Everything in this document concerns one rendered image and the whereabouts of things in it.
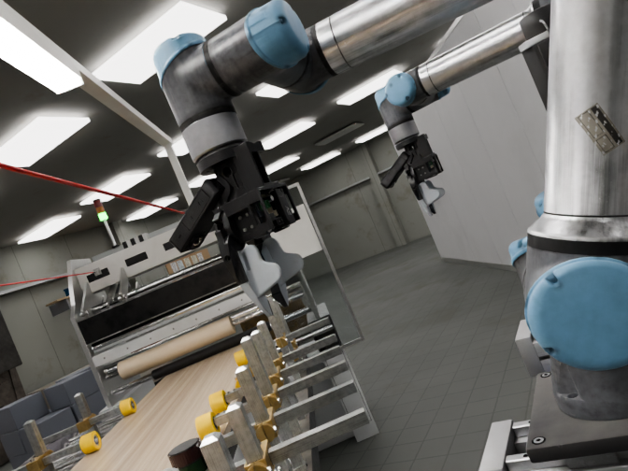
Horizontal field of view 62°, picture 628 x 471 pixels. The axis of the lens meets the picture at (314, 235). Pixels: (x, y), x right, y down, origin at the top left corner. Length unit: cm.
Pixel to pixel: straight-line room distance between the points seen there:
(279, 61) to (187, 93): 12
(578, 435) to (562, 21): 46
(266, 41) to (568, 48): 31
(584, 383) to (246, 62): 56
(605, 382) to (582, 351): 16
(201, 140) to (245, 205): 10
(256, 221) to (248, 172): 6
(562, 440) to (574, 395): 7
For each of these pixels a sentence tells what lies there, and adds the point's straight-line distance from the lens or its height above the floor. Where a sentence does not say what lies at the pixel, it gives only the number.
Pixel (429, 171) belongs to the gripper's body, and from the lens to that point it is 141.
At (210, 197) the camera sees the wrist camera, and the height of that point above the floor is 147.
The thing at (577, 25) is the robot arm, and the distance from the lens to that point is 57.
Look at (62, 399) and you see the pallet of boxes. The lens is 566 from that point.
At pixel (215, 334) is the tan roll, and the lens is 356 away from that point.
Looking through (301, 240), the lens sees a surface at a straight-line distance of 343.
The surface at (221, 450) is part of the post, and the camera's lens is 98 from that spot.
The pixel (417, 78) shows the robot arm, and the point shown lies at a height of 162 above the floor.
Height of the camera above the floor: 137
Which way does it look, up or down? level
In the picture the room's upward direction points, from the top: 23 degrees counter-clockwise
